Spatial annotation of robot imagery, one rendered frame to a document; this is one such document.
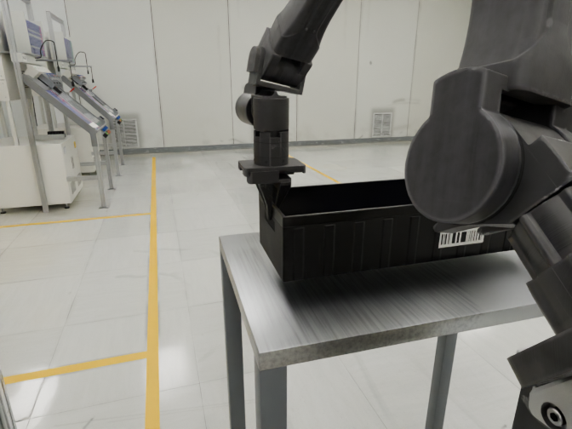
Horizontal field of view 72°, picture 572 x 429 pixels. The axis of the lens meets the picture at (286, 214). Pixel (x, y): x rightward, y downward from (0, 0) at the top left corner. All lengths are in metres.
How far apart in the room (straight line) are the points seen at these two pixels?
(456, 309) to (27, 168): 3.96
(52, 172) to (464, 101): 4.09
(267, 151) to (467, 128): 0.41
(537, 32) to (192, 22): 7.01
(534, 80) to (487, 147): 0.06
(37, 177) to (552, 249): 4.14
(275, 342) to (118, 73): 6.74
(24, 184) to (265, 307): 3.80
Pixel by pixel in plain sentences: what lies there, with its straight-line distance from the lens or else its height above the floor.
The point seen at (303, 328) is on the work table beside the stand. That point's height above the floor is 0.80.
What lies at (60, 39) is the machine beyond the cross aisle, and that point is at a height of 1.63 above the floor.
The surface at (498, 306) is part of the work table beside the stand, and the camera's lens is 0.75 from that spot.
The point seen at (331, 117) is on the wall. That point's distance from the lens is 7.84.
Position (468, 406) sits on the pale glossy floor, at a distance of 1.78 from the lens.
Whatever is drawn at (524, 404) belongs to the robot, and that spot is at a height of 0.85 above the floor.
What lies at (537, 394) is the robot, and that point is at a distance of 0.30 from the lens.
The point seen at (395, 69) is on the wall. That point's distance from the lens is 8.43.
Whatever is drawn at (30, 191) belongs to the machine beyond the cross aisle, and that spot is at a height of 0.20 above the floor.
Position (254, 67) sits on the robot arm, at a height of 1.17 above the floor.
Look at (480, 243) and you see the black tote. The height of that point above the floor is 0.86.
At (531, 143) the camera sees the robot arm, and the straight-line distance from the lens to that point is 0.28.
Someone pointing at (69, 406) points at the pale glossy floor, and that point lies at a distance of 1.83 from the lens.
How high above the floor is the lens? 1.15
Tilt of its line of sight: 18 degrees down
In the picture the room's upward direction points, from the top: straight up
